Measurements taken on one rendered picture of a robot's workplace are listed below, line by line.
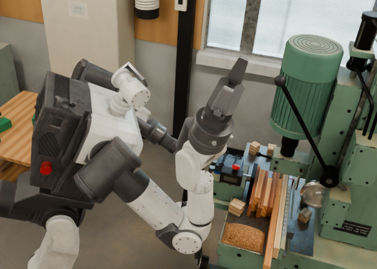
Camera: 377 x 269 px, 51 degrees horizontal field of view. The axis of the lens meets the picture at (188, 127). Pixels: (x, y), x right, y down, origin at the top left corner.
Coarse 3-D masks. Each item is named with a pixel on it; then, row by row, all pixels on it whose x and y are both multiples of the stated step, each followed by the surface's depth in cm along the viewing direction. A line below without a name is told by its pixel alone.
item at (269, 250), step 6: (282, 180) 155; (276, 192) 150; (276, 204) 145; (276, 210) 142; (276, 216) 140; (270, 222) 137; (276, 222) 137; (270, 228) 135; (270, 234) 133; (270, 240) 131; (270, 246) 129; (270, 252) 127; (264, 258) 127; (270, 258) 125; (264, 264) 123; (270, 264) 123
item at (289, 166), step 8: (296, 152) 149; (304, 152) 150; (272, 160) 147; (280, 160) 146; (288, 160) 145; (296, 160) 145; (304, 160) 146; (272, 168) 149; (280, 168) 148; (288, 168) 147; (296, 168) 146; (304, 168) 145; (296, 176) 148; (304, 176) 147
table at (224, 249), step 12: (252, 156) 173; (252, 168) 166; (264, 168) 167; (216, 204) 153; (228, 204) 153; (228, 216) 143; (240, 216) 144; (252, 216) 144; (264, 228) 140; (228, 252) 135; (240, 252) 133; (252, 252) 131; (264, 252) 132; (252, 264) 134; (276, 264) 131
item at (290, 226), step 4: (292, 180) 174; (292, 188) 170; (292, 192) 168; (288, 216) 157; (288, 220) 150; (292, 220) 151; (288, 224) 149; (292, 224) 149; (288, 228) 147; (292, 228) 147; (288, 232) 146; (292, 232) 146; (288, 236) 147; (292, 236) 146; (284, 252) 143; (284, 256) 142
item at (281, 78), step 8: (280, 80) 116; (288, 96) 119; (296, 112) 121; (304, 128) 124; (312, 144) 126; (320, 160) 128; (328, 168) 130; (336, 168) 131; (320, 176) 130; (328, 176) 128; (336, 176) 128; (328, 184) 130; (336, 184) 129
